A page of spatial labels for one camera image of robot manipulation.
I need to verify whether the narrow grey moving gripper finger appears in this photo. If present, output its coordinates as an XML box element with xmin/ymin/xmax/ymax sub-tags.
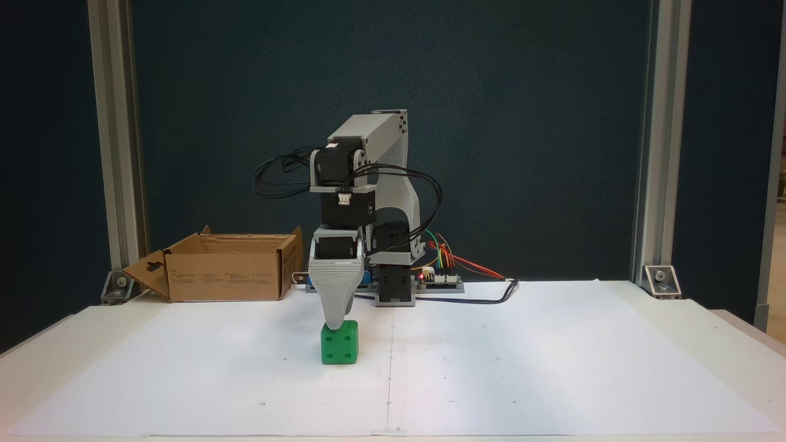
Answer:
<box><xmin>344</xmin><ymin>265</ymin><xmax>365</xmax><ymax>324</ymax></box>

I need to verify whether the wide grey ribbed fixed gripper finger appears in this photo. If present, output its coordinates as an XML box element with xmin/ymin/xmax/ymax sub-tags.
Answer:
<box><xmin>306</xmin><ymin>258</ymin><xmax>364</xmax><ymax>332</ymax></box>

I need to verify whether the green die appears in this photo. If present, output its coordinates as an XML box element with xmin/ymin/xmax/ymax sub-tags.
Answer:
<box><xmin>320</xmin><ymin>319</ymin><xmax>360</xmax><ymax>366</ymax></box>

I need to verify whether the brown cardboard box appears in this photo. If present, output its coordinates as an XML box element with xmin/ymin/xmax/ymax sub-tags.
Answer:
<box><xmin>122</xmin><ymin>225</ymin><xmax>305</xmax><ymax>303</ymax></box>

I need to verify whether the circuit board with jumper wires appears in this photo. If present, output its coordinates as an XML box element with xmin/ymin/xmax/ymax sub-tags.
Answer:
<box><xmin>417</xmin><ymin>266</ymin><xmax>465</xmax><ymax>293</ymax></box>

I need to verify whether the black gripper wire loop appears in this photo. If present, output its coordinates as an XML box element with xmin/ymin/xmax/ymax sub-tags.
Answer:
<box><xmin>253</xmin><ymin>146</ymin><xmax>321</xmax><ymax>200</ymax></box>

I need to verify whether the green jumper wire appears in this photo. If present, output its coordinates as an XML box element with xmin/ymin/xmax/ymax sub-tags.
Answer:
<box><xmin>421</xmin><ymin>230</ymin><xmax>444</xmax><ymax>271</ymax></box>

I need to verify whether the long black motor wire bundle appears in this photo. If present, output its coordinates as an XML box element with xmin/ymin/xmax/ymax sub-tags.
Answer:
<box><xmin>344</xmin><ymin>165</ymin><xmax>444</xmax><ymax>257</ymax></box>

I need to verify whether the red orange wire pair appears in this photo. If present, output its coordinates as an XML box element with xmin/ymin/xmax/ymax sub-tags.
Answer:
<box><xmin>428</xmin><ymin>241</ymin><xmax>506</xmax><ymax>281</ymax></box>

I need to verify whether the metal corner bracket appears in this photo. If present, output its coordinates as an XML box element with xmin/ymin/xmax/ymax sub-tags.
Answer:
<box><xmin>100</xmin><ymin>269</ymin><xmax>147</xmax><ymax>306</ymax></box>
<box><xmin>642</xmin><ymin>265</ymin><xmax>683</xmax><ymax>300</ymax></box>

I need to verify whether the aluminium frame post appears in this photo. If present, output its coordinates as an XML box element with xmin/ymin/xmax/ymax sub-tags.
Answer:
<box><xmin>87</xmin><ymin>0</ymin><xmax>149</xmax><ymax>290</ymax></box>
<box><xmin>631</xmin><ymin>0</ymin><xmax>693</xmax><ymax>289</ymax></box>

